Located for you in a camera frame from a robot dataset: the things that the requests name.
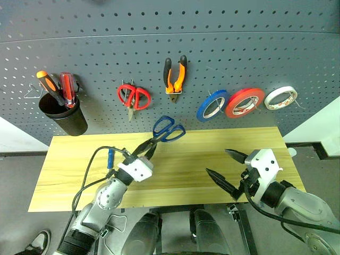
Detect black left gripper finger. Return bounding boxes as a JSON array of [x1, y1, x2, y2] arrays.
[[132, 138, 155, 158], [147, 142, 158, 161]]

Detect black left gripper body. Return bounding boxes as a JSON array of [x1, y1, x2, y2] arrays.
[[126, 151, 151, 163]]

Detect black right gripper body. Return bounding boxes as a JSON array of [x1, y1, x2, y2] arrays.
[[231, 168, 262, 201]]

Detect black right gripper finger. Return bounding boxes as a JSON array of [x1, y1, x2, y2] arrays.
[[224, 148, 247, 163], [205, 167, 241, 200]]

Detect blue handled scissors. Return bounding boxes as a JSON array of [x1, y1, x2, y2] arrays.
[[148, 115, 186, 149]]

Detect red tape roll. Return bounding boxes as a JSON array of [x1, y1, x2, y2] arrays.
[[225, 88, 266, 118]]

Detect orange black pliers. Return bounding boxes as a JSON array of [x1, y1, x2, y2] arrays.
[[163, 55, 188, 103]]

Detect grey metal pegboard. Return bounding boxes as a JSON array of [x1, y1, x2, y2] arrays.
[[0, 0, 340, 146]]

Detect dark grey rounded shape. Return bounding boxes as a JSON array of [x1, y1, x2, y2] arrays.
[[190, 209, 232, 255], [122, 212, 163, 255]]

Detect blue tape roll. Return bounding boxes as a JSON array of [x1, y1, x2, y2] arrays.
[[196, 89, 230, 123]]

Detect white tape roll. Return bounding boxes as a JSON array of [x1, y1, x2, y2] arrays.
[[263, 86, 298, 111]]

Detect black plastic cup holder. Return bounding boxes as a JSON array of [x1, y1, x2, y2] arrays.
[[38, 91, 89, 136]]

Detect orange black screwdriver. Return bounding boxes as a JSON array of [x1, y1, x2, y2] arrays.
[[36, 70, 66, 107]]

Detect black white sneaker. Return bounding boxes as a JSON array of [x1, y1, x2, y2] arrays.
[[15, 229, 52, 255]]

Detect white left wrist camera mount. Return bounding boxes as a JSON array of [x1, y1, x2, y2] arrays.
[[117, 156, 154, 183]]

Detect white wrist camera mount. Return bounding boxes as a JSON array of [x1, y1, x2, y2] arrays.
[[117, 156, 154, 183], [244, 148, 284, 204]]

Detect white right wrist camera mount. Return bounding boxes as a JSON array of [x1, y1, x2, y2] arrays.
[[244, 148, 284, 204]]

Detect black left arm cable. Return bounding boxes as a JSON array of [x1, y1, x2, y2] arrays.
[[71, 146, 131, 213]]

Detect red handled scissors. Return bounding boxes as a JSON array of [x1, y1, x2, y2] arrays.
[[116, 79, 152, 122]]

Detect black metal table frame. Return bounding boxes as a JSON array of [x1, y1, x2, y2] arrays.
[[148, 203, 258, 255]]

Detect silver wire pegboard hook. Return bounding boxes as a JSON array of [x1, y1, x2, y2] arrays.
[[291, 92, 307, 109], [208, 90, 224, 117], [249, 97, 263, 112]]

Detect white wire loop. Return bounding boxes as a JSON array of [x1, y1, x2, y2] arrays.
[[105, 214, 127, 236]]

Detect red clear handle screwdriver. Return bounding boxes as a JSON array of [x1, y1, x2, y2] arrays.
[[59, 72, 77, 109]]

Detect silver wire triangular hook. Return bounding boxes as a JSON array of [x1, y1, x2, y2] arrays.
[[23, 83, 44, 98]]

